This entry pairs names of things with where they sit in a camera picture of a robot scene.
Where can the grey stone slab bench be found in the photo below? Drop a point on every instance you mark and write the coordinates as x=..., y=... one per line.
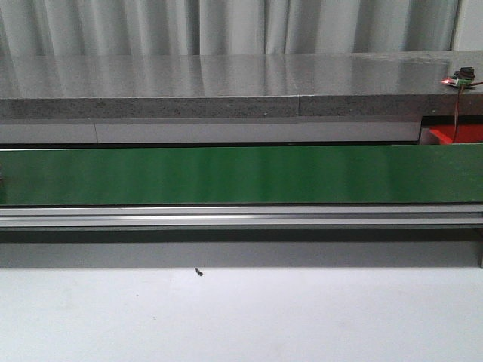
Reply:
x=236, y=86

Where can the green conveyor belt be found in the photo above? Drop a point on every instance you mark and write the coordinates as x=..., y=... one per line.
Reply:
x=393, y=174

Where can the red plastic bin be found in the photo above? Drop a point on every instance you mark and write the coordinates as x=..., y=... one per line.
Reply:
x=467, y=133

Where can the white rear conveyor panel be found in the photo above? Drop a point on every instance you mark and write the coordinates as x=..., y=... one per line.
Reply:
x=346, y=131

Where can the small green sensor board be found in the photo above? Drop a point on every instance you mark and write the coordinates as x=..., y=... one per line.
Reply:
x=462, y=79

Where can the grey pleated curtain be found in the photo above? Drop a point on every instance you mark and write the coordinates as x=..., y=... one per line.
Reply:
x=60, y=28

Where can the aluminium conveyor frame rail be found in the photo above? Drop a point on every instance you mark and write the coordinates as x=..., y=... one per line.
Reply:
x=358, y=216

